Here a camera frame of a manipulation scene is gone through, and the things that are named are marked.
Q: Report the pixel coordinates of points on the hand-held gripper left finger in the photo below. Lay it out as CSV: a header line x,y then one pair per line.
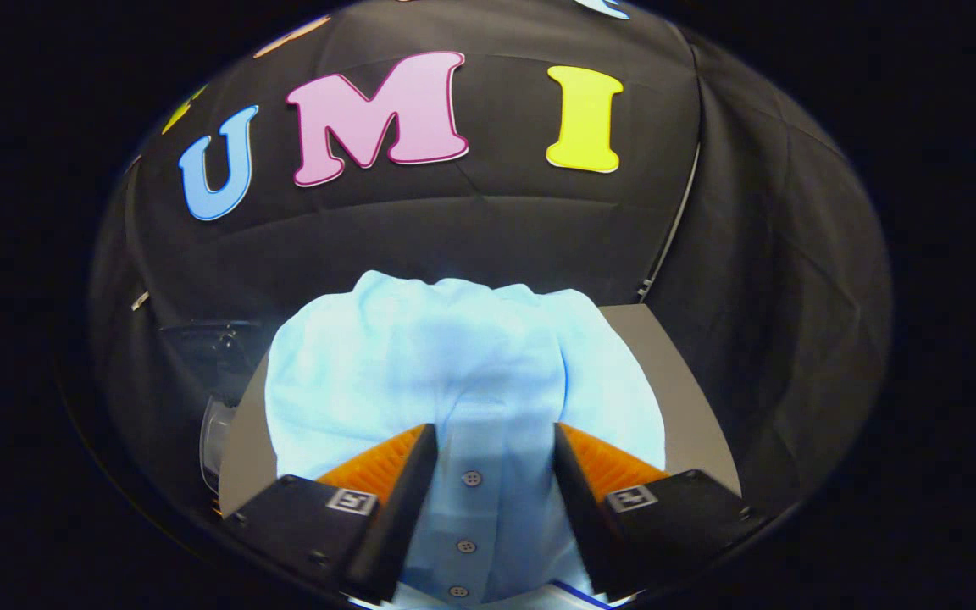
x,y
407,517

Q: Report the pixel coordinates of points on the grey top-load washing machine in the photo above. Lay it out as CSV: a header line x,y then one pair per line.
x,y
215,432

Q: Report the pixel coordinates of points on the grey side table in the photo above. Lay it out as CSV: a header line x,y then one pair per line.
x,y
691,407

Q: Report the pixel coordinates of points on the light blue button shirt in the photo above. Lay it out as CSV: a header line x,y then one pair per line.
x,y
454,356

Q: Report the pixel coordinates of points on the dark glass washing machine lid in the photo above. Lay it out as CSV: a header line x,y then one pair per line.
x,y
208,343

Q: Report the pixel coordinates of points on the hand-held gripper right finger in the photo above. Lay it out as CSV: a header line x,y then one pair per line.
x,y
581,517

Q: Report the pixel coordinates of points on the black backdrop cloth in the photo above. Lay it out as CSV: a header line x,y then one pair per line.
x,y
488,220

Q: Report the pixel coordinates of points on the thin white pole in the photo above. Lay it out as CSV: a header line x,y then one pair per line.
x,y
644,289

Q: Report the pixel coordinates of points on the silver cloth clip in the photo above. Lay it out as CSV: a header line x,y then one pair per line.
x,y
140,300

